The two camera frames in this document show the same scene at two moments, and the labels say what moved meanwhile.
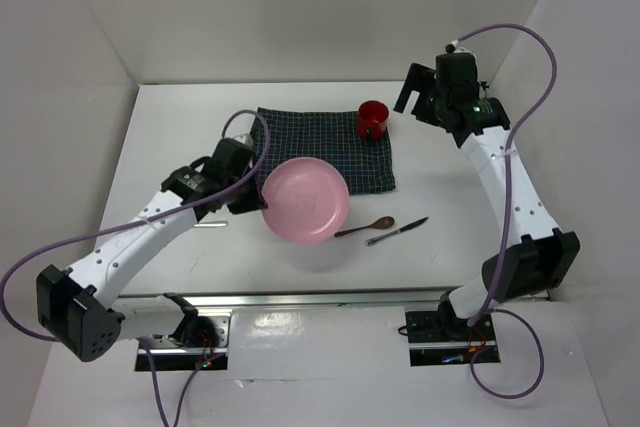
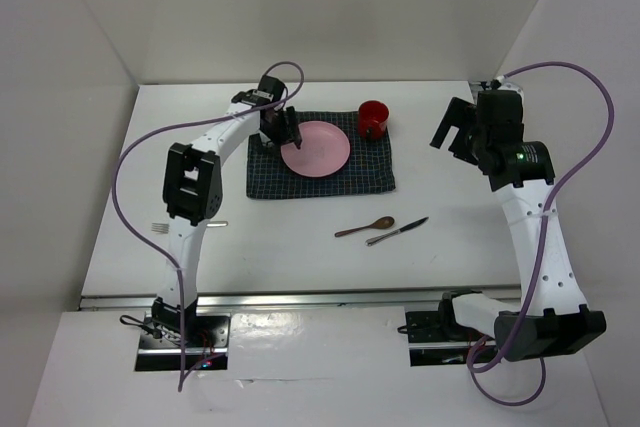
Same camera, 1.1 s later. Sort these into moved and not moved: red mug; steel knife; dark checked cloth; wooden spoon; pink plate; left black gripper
Moved: pink plate; left black gripper
Not moved: wooden spoon; dark checked cloth; red mug; steel knife
